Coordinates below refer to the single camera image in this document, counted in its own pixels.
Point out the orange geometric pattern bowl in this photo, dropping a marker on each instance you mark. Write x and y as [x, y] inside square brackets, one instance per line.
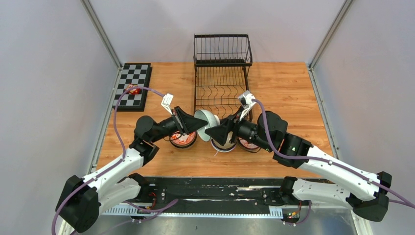
[250, 147]

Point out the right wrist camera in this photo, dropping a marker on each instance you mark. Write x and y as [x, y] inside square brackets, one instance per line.
[247, 101]

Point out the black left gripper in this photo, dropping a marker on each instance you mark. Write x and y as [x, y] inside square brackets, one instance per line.
[185, 123]

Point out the black white chessboard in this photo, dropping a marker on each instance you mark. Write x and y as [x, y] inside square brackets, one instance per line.
[129, 94]

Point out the red owl toy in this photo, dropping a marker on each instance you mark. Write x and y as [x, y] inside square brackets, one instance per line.
[133, 89]

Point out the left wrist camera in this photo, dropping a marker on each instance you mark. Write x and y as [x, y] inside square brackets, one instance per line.
[166, 102]

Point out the white blue striped bowl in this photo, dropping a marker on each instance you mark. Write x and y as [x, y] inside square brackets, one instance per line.
[220, 148]

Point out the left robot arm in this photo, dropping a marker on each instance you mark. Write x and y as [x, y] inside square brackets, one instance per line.
[84, 199]

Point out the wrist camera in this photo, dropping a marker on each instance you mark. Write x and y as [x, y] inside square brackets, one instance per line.
[166, 102]
[247, 101]

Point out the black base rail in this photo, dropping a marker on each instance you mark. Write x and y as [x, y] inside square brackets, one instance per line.
[223, 198]

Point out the teal dashed pattern bowl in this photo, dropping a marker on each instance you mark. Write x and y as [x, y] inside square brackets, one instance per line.
[211, 119]

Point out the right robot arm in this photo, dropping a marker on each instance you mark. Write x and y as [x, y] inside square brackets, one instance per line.
[362, 192]

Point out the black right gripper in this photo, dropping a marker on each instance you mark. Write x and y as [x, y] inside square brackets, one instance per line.
[219, 133]

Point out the beige interior bowl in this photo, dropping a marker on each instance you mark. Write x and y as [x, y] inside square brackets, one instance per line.
[225, 145]

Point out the black wire dish rack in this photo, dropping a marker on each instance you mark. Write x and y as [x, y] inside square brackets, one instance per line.
[221, 65]

